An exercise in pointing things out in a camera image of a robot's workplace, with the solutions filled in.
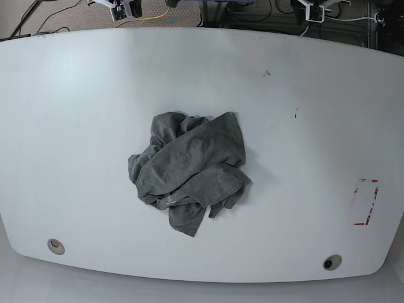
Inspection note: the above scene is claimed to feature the white cable on floor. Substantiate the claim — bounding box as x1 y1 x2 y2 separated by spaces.
299 14 376 37

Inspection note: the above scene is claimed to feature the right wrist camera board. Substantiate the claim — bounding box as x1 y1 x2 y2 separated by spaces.
110 4 128 22

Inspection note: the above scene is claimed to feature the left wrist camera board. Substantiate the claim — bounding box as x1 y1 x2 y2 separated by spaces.
306 6 324 23

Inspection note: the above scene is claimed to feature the table grommet hole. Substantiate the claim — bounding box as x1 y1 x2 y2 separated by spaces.
323 254 342 271
47 239 65 256

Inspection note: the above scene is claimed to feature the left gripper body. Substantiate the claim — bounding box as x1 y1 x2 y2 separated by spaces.
292 0 340 15

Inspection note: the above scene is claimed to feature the right table grommet hole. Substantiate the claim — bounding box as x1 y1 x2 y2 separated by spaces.
323 254 342 271

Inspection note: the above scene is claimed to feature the black floor cables left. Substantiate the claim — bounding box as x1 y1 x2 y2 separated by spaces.
11 0 80 37

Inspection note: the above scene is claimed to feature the red tape marking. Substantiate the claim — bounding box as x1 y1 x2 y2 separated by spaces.
350 179 379 226

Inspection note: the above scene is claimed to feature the left table grommet hole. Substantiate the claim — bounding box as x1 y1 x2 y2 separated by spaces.
47 239 65 256

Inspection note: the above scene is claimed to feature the grey t-shirt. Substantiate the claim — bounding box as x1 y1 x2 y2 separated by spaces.
128 112 251 237

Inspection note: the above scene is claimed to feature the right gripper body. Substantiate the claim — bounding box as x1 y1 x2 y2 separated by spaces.
86 0 142 18

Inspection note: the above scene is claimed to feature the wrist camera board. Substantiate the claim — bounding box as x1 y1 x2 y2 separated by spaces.
306 6 324 23
110 4 128 22

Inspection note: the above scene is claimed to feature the aluminium frame post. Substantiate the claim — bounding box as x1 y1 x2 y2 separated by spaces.
198 1 230 28

